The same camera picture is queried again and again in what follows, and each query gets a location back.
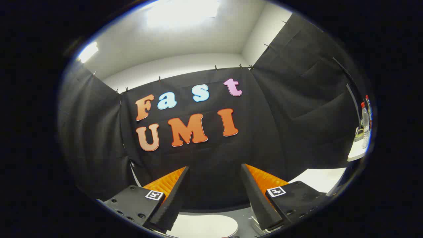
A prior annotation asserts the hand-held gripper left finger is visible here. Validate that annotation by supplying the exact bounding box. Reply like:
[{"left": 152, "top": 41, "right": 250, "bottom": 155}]
[{"left": 96, "top": 166, "right": 190, "bottom": 232}]

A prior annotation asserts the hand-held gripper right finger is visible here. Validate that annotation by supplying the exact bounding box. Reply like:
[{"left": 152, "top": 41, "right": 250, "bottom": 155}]
[{"left": 240, "top": 164, "right": 327, "bottom": 231}]

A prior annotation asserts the white toilet lid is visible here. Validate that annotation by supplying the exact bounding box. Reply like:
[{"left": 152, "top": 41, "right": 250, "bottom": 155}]
[{"left": 165, "top": 214, "right": 239, "bottom": 238}]

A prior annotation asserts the black backdrop cloth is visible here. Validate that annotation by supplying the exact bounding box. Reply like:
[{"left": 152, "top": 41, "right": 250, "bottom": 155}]
[{"left": 58, "top": 13, "right": 364, "bottom": 210}]

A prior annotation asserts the white side table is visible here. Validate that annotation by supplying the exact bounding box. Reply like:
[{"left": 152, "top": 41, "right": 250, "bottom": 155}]
[{"left": 347, "top": 127, "right": 370, "bottom": 162}]

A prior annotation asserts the clear bottle with red cap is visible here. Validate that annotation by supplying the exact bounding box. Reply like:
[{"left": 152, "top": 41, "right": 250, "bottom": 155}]
[
  {"left": 361, "top": 102, "right": 370, "bottom": 149},
  {"left": 365, "top": 95, "right": 373, "bottom": 129}
]

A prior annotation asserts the ceiling light panel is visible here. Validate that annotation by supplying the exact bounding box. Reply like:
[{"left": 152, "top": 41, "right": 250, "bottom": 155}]
[{"left": 78, "top": 41, "right": 99, "bottom": 63}]

